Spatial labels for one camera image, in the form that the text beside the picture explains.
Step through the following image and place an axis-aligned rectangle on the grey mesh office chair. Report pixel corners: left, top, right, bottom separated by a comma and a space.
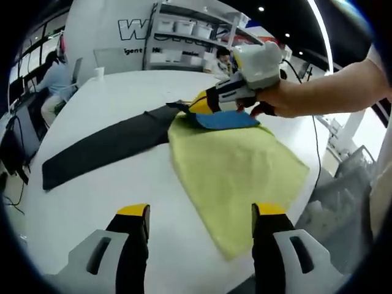
293, 143, 380, 276

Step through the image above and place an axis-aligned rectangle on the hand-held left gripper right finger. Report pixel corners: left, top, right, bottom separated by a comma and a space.
251, 202, 347, 294

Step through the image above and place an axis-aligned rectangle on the grey metal shelf rack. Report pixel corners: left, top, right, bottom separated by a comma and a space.
143, 2, 255, 71

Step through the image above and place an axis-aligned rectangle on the row of white storage boxes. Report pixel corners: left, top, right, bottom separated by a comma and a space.
157, 20, 214, 39

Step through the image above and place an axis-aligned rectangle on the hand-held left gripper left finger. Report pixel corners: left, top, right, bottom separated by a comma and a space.
41, 203, 151, 294

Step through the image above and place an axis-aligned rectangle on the yellow grey blue garment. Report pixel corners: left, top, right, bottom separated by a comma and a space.
42, 88, 310, 263

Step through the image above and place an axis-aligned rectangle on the white office chair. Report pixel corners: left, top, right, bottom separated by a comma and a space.
69, 58, 83, 89

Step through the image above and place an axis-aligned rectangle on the black tripod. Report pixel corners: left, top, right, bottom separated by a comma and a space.
0, 116, 31, 184

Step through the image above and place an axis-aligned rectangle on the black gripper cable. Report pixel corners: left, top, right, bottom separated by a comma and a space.
281, 59, 322, 184

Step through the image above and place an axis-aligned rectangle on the person's right hand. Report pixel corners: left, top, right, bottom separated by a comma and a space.
255, 80, 313, 119

